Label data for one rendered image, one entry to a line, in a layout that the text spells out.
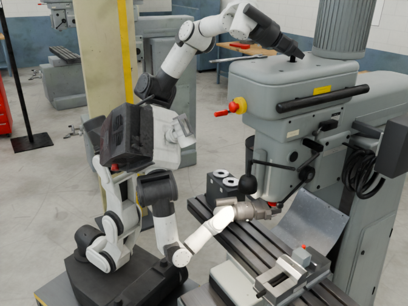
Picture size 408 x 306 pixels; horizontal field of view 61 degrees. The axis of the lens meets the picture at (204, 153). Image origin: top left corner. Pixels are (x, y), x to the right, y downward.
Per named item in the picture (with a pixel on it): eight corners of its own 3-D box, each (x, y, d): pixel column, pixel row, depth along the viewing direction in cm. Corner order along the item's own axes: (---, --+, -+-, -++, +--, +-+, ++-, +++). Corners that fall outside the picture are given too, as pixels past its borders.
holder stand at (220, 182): (226, 220, 187) (227, 189, 178) (205, 200, 204) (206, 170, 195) (243, 214, 192) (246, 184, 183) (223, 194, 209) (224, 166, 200)
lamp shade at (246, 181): (235, 192, 127) (236, 177, 124) (240, 182, 132) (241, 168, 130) (254, 196, 124) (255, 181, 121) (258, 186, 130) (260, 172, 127)
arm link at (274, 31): (271, 56, 129) (247, 40, 124) (285, 33, 127) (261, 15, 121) (288, 64, 119) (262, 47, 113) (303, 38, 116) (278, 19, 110)
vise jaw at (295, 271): (297, 284, 140) (298, 277, 138) (274, 265, 149) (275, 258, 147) (306, 277, 143) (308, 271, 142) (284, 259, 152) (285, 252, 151)
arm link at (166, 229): (165, 273, 136) (158, 221, 131) (155, 258, 147) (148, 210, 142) (192, 264, 140) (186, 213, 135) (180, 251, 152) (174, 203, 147)
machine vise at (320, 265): (276, 312, 136) (280, 292, 131) (251, 287, 147) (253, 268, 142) (331, 274, 155) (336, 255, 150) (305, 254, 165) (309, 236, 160)
